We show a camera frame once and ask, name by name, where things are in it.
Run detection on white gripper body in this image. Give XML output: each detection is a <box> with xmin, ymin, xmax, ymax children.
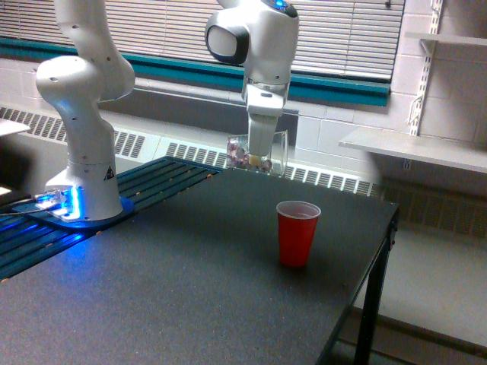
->
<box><xmin>243</xmin><ymin>78</ymin><xmax>288</xmax><ymax>156</ymax></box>

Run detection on clear cup with candies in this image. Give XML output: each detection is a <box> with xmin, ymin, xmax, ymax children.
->
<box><xmin>225</xmin><ymin>129</ymin><xmax>290</xmax><ymax>176</ymax></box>

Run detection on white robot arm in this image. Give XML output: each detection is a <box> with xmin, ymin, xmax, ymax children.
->
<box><xmin>36</xmin><ymin>1</ymin><xmax>299</xmax><ymax>223</ymax></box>

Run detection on window blinds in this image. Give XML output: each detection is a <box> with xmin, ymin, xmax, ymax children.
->
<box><xmin>1</xmin><ymin>1</ymin><xmax>405</xmax><ymax>81</ymax></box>

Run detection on teal window sill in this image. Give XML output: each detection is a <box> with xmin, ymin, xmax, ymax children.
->
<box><xmin>1</xmin><ymin>37</ymin><xmax>390</xmax><ymax>106</ymax></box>

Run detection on red plastic cup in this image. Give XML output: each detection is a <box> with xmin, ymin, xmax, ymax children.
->
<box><xmin>276</xmin><ymin>201</ymin><xmax>321</xmax><ymax>268</ymax></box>

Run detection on white baseboard radiator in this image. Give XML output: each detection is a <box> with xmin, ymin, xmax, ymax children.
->
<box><xmin>1</xmin><ymin>105</ymin><xmax>382</xmax><ymax>197</ymax></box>

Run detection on black table leg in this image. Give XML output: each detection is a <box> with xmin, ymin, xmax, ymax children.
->
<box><xmin>353</xmin><ymin>213</ymin><xmax>399</xmax><ymax>364</ymax></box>

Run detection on blue slotted mounting plate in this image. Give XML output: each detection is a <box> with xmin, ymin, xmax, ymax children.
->
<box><xmin>1</xmin><ymin>157</ymin><xmax>223</xmax><ymax>280</ymax></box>

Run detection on lower white wall shelf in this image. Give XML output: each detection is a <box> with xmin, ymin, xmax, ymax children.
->
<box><xmin>339</xmin><ymin>129</ymin><xmax>486</xmax><ymax>174</ymax></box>

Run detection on white wall shelf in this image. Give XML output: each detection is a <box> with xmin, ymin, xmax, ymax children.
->
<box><xmin>339</xmin><ymin>129</ymin><xmax>486</xmax><ymax>174</ymax></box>
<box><xmin>405</xmin><ymin>32</ymin><xmax>487</xmax><ymax>46</ymax></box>

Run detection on white shelf bracket rail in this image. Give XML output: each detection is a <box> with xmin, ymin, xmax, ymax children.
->
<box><xmin>407</xmin><ymin>0</ymin><xmax>444</xmax><ymax>136</ymax></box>

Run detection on upper white wall shelf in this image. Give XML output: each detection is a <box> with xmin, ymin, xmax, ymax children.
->
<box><xmin>405</xmin><ymin>32</ymin><xmax>487</xmax><ymax>46</ymax></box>

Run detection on black cables at base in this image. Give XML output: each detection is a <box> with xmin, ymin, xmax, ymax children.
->
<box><xmin>0</xmin><ymin>192</ymin><xmax>43</xmax><ymax>217</ymax></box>

